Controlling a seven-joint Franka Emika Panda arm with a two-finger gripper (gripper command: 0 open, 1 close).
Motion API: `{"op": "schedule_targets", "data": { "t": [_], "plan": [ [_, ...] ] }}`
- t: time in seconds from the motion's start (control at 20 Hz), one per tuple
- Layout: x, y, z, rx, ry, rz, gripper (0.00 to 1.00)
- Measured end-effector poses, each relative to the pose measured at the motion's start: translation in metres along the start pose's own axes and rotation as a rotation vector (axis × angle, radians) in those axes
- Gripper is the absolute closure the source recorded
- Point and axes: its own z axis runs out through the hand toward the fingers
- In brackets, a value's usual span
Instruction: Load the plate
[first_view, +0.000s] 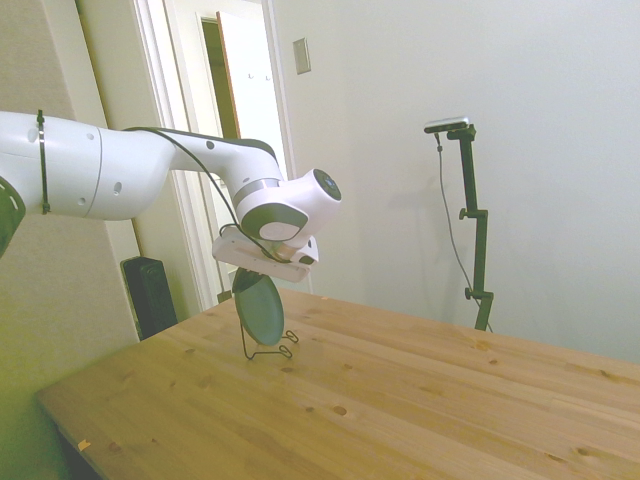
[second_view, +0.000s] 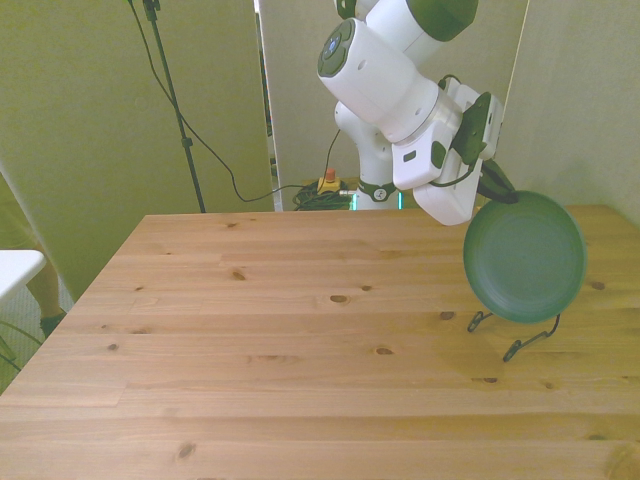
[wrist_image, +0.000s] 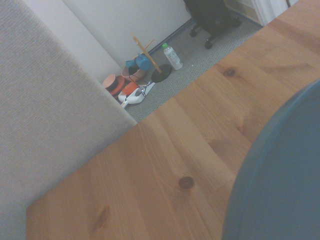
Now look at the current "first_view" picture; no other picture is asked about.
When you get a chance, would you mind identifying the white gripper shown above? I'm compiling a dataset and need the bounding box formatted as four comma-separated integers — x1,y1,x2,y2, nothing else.
212,227,315,294

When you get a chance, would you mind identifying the dark green round plate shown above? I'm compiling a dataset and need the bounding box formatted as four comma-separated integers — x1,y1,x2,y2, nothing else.
232,272,286,348

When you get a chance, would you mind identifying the black speaker box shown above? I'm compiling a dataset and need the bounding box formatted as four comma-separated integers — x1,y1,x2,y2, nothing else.
121,255,179,342

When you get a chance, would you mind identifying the white door with wooden edge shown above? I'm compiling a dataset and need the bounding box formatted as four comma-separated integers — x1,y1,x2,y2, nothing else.
215,9,287,174

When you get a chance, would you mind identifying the black zip tie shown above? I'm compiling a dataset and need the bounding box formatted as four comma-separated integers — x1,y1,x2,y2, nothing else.
36,109,52,216

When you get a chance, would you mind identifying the black wire plate stand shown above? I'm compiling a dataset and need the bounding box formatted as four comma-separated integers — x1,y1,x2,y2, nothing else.
239,319,300,361

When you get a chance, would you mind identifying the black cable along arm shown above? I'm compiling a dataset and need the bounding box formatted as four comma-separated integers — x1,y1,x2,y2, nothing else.
124,127,294,264

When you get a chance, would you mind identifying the white door frame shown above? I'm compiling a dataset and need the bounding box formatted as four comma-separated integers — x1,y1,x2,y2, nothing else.
132,0,296,311

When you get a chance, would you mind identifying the camera on black stand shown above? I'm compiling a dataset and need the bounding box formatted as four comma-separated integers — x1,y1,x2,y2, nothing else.
435,130,494,334

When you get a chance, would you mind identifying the grey wall switch plate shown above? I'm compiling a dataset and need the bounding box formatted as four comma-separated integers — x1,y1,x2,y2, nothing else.
292,37,313,76

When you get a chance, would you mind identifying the black camera stand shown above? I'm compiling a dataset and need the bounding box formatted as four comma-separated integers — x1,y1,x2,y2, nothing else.
446,124,496,332

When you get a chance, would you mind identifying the grey exterior camera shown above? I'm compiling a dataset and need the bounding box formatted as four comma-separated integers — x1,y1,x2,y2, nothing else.
423,115,472,135

